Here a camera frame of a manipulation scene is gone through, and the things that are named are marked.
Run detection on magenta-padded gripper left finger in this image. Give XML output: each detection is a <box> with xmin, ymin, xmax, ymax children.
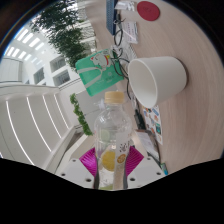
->
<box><xmin>54</xmin><ymin>147</ymin><xmax>99</xmax><ymax>190</ymax></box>

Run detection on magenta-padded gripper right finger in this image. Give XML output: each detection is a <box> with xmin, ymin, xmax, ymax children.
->
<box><xmin>124</xmin><ymin>145</ymin><xmax>167</xmax><ymax>190</ymax></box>

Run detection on clear plastic drink bottle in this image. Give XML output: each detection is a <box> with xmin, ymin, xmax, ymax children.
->
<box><xmin>93</xmin><ymin>91</ymin><xmax>133</xmax><ymax>191</ymax></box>

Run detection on small blue tube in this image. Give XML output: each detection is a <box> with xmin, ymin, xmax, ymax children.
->
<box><xmin>159</xmin><ymin>162</ymin><xmax>169</xmax><ymax>176</ymax></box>

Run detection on colourful sticker sheet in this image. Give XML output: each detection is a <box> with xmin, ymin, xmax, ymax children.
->
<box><xmin>142</xmin><ymin>104</ymin><xmax>164</xmax><ymax>146</ymax></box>

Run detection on white cabinet with plants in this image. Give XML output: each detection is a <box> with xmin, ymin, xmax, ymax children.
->
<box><xmin>69</xmin><ymin>93</ymin><xmax>101</xmax><ymax>138</ymax></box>

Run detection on ceiling light strips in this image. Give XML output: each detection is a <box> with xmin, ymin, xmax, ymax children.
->
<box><xmin>4</xmin><ymin>94</ymin><xmax>71</xmax><ymax>166</ymax></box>

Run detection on white cup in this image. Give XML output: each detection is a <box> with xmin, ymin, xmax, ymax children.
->
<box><xmin>127</xmin><ymin>55</ymin><xmax>188</xmax><ymax>109</ymax></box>

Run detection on green gift bag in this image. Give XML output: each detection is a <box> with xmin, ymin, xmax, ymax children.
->
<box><xmin>74</xmin><ymin>48</ymin><xmax>126</xmax><ymax>98</ymax></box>

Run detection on white paper packet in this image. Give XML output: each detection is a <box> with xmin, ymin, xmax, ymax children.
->
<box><xmin>121</xmin><ymin>21</ymin><xmax>139</xmax><ymax>45</ymax></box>

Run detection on row of green plants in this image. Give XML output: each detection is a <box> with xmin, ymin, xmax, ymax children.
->
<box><xmin>29</xmin><ymin>0</ymin><xmax>98</xmax><ymax>69</ymax></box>

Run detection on flat round red coaster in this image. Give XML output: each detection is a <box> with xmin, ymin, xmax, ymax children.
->
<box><xmin>136</xmin><ymin>0</ymin><xmax>161</xmax><ymax>22</ymax></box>

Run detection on black cable tangle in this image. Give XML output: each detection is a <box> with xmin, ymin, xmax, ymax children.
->
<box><xmin>111</xmin><ymin>18</ymin><xmax>134</xmax><ymax>101</ymax></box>

